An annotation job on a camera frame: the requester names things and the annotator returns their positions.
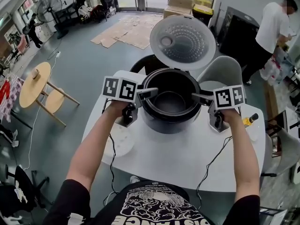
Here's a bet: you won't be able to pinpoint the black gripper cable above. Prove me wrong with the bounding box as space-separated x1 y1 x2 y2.
195 135 233 210
102 99 118 196

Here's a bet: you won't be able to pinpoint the pile of plastic bags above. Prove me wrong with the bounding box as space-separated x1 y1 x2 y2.
259 48 296 79

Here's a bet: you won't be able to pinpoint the flattened cardboard sheets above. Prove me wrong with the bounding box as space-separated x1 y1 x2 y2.
90 13 164 50

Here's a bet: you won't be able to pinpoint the beige chair with black frame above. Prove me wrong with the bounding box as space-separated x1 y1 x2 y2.
260 123 300 178

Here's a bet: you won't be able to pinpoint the person's black printed shirt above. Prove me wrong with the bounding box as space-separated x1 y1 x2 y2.
42 179 262 225

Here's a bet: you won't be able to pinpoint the round wooden side table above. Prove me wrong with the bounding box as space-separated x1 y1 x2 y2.
18 61 81 128

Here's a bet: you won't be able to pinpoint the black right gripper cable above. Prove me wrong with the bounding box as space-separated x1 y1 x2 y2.
195 135 233 210

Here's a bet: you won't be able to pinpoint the yellow bottle with black cap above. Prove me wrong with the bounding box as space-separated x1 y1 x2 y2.
242 112 259 128

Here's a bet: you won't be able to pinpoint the white plate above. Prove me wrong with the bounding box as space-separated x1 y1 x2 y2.
248 125 260 142

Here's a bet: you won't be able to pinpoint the person's right hand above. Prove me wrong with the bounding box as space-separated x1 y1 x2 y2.
218 106 242 127

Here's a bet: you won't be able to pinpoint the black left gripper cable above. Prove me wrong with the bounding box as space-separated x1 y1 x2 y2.
102 99 118 196

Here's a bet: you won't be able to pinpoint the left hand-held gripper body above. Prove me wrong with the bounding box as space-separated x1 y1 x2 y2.
102 75 152 128

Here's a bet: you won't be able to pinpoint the person's left hand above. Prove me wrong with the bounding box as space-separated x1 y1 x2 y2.
109 101 137 124

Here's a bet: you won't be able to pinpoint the black metal shelf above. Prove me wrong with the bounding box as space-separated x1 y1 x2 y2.
53 5 80 25

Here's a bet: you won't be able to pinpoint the person's right forearm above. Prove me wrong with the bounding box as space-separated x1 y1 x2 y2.
224 122 261 199

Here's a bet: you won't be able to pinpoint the grey shell chair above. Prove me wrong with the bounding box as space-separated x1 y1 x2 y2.
196 55 243 89

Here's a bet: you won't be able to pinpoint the brown wooden shelf unit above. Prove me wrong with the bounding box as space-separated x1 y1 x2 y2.
263 80 279 119

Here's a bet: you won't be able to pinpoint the long white floor cable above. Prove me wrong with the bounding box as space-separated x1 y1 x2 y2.
22 52 62 171

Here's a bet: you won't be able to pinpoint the clothes rack with garments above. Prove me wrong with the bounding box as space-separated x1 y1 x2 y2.
72 0 118 24

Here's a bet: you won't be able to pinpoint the black pot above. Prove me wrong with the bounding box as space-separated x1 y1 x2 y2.
144 71 199 116

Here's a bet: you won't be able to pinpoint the dark blue rice cooker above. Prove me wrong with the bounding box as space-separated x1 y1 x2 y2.
138 14 217 135

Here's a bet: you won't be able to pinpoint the black bin with yellow lid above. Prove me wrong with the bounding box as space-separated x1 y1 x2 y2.
192 3 214 27

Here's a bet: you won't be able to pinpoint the pink chair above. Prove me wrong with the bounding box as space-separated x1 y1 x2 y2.
17 35 30 53

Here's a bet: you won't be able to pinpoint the black cabinet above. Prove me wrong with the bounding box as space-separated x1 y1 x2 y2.
219 6 261 67

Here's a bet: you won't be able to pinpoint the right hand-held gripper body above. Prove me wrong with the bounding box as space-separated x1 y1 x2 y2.
207 84 246 133

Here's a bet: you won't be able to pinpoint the black office chair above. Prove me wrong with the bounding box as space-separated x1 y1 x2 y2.
0 164 50 218

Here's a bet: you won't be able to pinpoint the white steamer tray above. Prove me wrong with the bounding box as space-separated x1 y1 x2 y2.
103 125 135 158

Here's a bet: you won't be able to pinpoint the table with checkered cloth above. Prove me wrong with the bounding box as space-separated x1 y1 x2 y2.
0 73 25 124

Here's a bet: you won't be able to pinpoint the person's left forearm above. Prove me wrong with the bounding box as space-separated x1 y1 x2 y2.
65 112 127 192

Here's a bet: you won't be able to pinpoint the black standing fan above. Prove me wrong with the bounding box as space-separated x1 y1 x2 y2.
36 0 70 40

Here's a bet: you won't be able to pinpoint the large cardboard box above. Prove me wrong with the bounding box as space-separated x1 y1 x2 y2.
163 0 195 18

